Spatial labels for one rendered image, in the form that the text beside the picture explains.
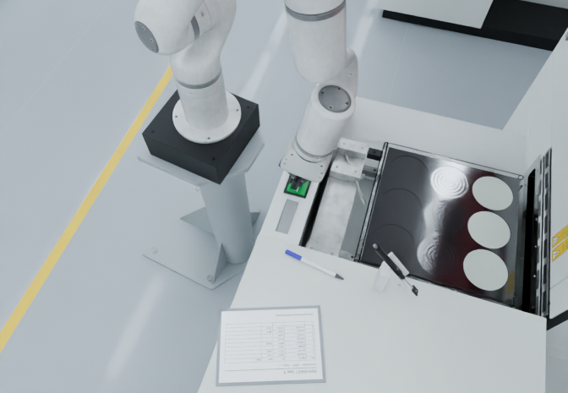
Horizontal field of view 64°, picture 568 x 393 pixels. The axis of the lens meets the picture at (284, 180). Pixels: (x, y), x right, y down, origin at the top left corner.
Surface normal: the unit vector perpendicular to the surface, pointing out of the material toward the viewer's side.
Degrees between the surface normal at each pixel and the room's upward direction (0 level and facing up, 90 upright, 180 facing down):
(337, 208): 0
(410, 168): 0
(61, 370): 0
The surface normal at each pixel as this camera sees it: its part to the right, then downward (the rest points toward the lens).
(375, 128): 0.00, -0.53
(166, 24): -0.22, 0.65
